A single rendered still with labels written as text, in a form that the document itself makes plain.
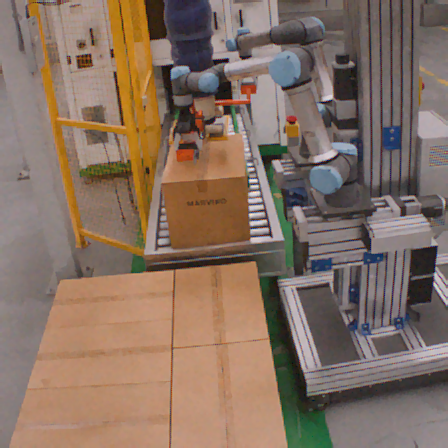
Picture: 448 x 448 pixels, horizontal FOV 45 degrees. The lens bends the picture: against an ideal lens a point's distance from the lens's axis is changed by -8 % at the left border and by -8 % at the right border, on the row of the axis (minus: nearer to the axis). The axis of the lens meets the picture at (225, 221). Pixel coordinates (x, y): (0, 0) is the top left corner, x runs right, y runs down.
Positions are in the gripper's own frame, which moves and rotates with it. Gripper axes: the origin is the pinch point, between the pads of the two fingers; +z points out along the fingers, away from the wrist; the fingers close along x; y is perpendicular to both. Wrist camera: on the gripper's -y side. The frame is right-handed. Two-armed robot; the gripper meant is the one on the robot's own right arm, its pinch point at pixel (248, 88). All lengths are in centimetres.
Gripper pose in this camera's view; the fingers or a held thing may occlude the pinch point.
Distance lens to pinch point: 325.6
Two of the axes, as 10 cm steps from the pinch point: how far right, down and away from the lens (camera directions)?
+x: 10.0, -0.8, -0.6
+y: -0.1, 4.8, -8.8
